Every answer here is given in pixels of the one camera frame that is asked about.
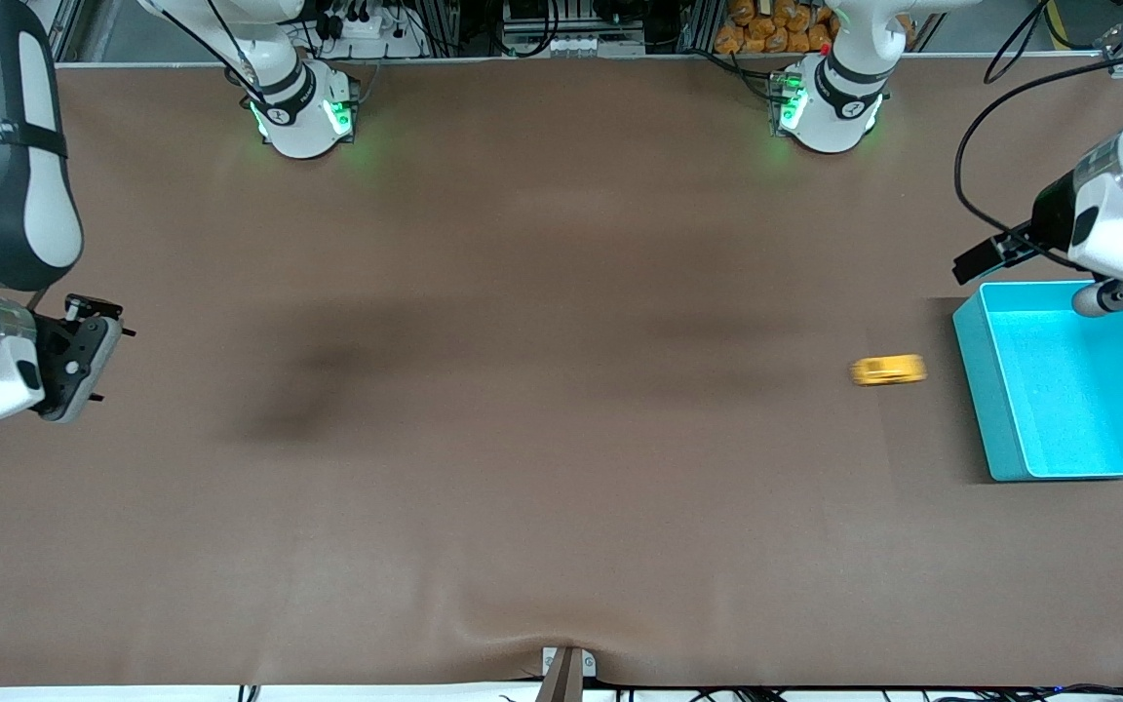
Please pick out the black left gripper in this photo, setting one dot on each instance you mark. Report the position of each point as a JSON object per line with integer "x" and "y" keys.
{"x": 1049, "y": 216}

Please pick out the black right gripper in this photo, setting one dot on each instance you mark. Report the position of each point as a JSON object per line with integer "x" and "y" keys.
{"x": 51, "y": 345}

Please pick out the yellow beetle toy car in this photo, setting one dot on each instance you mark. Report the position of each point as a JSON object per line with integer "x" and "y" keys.
{"x": 888, "y": 370}

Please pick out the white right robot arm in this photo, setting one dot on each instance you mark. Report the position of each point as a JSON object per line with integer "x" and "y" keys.
{"x": 45, "y": 224}

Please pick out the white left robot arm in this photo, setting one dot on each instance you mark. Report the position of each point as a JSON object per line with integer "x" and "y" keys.
{"x": 830, "y": 107}

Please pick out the teal plastic bin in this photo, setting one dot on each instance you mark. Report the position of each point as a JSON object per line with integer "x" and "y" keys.
{"x": 1068, "y": 409}

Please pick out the orange packaged goods pile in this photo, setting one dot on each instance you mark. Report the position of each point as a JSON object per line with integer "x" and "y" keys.
{"x": 766, "y": 34}

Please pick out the white power strip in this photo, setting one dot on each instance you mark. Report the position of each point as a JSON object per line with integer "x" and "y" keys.
{"x": 367, "y": 29}

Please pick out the brown table cover mat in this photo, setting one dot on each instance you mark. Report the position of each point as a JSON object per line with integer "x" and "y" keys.
{"x": 561, "y": 487}

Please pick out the grey device with white connectors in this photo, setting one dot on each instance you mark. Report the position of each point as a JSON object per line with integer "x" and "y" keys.
{"x": 571, "y": 44}

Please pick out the aluminium frame profile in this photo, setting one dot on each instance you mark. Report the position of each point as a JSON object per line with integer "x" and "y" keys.
{"x": 69, "y": 24}

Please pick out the grey camera mount pole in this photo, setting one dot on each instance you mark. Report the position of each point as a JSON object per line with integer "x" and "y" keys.
{"x": 561, "y": 682}

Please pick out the metal clamp bracket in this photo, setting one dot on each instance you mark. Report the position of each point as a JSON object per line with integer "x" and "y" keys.
{"x": 589, "y": 665}

